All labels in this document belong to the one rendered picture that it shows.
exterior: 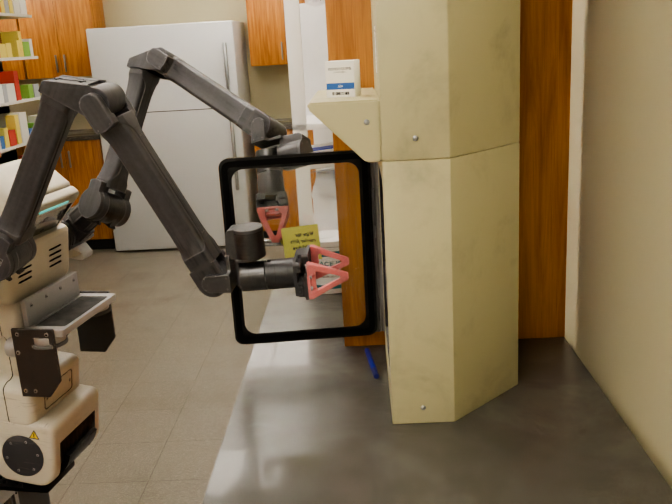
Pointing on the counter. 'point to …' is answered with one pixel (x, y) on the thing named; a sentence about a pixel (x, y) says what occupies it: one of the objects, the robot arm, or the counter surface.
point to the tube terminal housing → (449, 201)
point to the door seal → (365, 244)
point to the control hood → (352, 120)
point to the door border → (362, 241)
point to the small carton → (342, 78)
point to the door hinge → (378, 248)
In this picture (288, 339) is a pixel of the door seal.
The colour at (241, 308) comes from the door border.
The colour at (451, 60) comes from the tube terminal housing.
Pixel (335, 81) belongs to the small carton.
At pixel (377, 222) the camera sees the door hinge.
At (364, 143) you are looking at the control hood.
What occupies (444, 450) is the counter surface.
